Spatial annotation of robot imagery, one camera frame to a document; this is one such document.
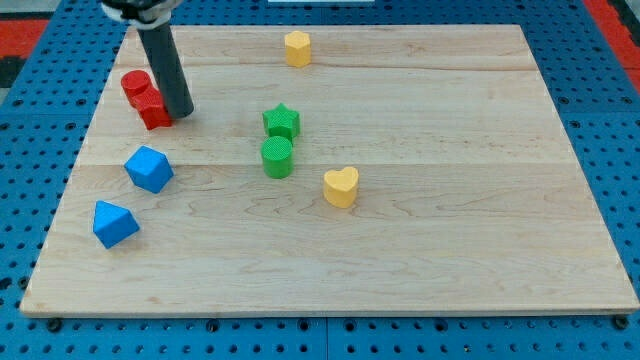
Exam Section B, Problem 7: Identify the green cylinder block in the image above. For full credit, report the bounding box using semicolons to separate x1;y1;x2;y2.
261;136;294;179

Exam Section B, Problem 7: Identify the blue cube block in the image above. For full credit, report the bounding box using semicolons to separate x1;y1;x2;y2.
124;146;174;194

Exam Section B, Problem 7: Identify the blue triangular prism block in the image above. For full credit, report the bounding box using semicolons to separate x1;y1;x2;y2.
92;200;140;249

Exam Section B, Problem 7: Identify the wooden board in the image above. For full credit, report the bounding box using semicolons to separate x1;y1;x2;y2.
20;25;639;318

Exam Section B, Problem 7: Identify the green star block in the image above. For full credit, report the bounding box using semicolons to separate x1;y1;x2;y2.
262;103;301;141

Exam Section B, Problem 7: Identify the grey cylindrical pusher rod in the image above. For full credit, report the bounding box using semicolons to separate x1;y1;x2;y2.
138;22;194;119

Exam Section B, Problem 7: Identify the red star block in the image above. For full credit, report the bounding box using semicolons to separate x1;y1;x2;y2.
132;87;172;130

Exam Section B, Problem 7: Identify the yellow heart block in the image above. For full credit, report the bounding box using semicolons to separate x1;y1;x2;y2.
323;166;359;208

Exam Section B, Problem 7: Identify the yellow hexagon block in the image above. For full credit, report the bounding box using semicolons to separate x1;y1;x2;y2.
284;31;312;68

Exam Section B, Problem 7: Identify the red cylinder block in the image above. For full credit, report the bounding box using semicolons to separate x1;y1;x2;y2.
120;70;151;107

